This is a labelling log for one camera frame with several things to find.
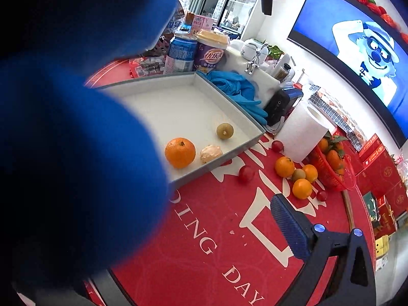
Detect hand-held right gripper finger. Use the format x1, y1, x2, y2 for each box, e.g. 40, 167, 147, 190
270, 193, 377, 306

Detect orange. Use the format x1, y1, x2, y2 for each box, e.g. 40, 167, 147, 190
275, 156, 295, 178
164, 138, 196, 169
292, 178, 313, 200
302, 164, 318, 183

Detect tan lumpy peeled fruit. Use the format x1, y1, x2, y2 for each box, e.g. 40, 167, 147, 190
200, 145, 223, 164

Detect grey shallow cardboard box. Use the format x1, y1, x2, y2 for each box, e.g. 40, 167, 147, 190
84, 71, 266, 192

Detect glass door cabinet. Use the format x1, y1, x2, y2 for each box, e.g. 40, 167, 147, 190
188, 0, 262, 37

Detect green potted plant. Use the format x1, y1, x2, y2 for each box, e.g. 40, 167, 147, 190
267, 45, 285, 59

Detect long wooden back scratcher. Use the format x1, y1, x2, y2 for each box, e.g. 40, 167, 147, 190
342, 189, 357, 232

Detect white lidded pot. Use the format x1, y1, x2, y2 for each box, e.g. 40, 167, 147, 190
240, 38, 267, 58

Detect red plastic mesh basket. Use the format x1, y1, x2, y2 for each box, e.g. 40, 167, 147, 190
314, 140, 357, 192

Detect silver figurine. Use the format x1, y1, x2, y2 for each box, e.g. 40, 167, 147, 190
245, 43, 269, 75

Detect green gift bag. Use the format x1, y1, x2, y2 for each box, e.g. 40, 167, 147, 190
363, 191, 380, 228

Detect pile of leafy oranges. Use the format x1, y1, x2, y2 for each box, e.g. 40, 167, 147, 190
317, 135, 349, 176

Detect pink milk carton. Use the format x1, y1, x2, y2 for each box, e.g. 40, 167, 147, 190
190, 15, 215, 36

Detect purple cup with yellow lid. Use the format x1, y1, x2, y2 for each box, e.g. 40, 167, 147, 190
193, 29, 231, 73

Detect yellow cardboard box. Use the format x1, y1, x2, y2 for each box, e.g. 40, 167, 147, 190
374, 234, 391, 259

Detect white paper towel roll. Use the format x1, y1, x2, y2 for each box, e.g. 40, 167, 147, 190
275, 100, 329, 163

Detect red and green ball garland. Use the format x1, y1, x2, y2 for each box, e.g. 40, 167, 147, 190
314, 0, 408, 43

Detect clear printed snack bag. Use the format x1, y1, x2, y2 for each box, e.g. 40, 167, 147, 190
165, 0, 186, 35

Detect blue rubber gloves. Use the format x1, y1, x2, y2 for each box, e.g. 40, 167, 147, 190
207, 71, 269, 125

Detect stack of red gift boxes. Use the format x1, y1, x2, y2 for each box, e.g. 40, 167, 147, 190
356, 133, 408, 219

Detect black box device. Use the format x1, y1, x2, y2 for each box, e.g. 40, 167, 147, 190
264, 88, 304, 127

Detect blue drink can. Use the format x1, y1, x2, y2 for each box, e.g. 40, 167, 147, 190
163, 33, 198, 74

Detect plastic wrapped gift basket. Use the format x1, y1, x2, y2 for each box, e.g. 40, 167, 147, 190
395, 153, 408, 182

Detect red snack packet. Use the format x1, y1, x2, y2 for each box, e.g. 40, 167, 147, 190
128, 58, 164, 78

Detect blurred blue object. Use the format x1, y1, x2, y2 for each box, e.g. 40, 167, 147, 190
0, 0, 179, 294

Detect wall television screen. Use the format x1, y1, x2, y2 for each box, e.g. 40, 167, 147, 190
287, 0, 408, 149

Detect red fruit box with handle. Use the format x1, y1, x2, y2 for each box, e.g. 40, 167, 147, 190
376, 194, 398, 237

